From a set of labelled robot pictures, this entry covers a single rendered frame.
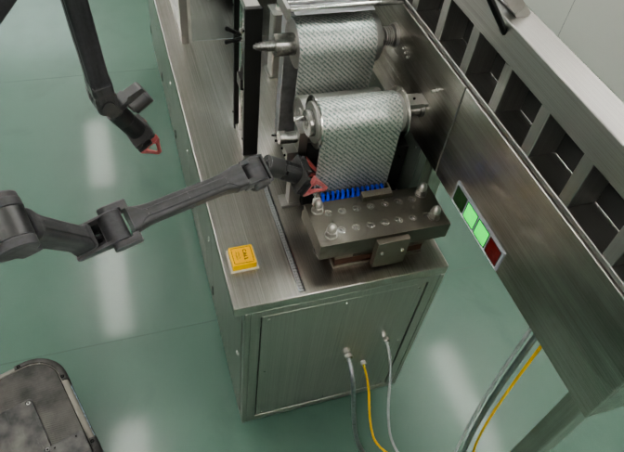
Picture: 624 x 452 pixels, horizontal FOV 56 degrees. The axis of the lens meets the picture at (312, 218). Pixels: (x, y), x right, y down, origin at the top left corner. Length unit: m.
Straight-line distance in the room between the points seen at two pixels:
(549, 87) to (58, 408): 1.84
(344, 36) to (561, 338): 0.97
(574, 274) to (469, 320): 1.59
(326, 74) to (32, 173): 2.01
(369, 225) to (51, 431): 1.29
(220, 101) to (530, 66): 1.25
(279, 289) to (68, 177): 1.88
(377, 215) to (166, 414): 1.24
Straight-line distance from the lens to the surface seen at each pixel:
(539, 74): 1.33
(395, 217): 1.73
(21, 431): 2.29
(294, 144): 1.73
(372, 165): 1.74
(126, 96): 1.70
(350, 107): 1.61
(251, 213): 1.85
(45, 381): 2.37
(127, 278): 2.84
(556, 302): 1.38
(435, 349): 2.74
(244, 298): 1.66
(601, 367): 1.33
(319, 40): 1.72
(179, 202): 1.47
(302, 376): 2.14
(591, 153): 1.23
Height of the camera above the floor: 2.29
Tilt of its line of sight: 48 degrees down
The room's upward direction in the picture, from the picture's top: 9 degrees clockwise
